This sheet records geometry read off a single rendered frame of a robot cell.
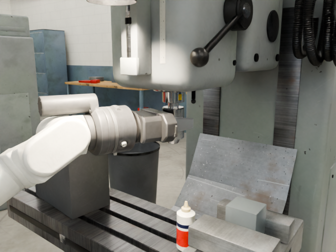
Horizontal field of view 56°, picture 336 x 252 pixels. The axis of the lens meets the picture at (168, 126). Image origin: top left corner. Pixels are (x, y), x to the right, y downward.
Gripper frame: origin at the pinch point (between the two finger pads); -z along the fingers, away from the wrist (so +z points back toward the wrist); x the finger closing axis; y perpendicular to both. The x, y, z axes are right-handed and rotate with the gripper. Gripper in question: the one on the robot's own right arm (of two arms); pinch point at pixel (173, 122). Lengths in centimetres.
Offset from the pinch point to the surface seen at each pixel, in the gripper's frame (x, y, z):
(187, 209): -4.7, 18.2, -0.8
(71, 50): 726, -34, -195
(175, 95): -2.2, -6.0, 1.1
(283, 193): -4.2, 22.7, -34.3
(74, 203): 21.7, 23.4, 15.7
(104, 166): 23.8, 15.9, 6.3
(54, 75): 717, 25, -149
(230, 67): -7.7, -11.5, -8.3
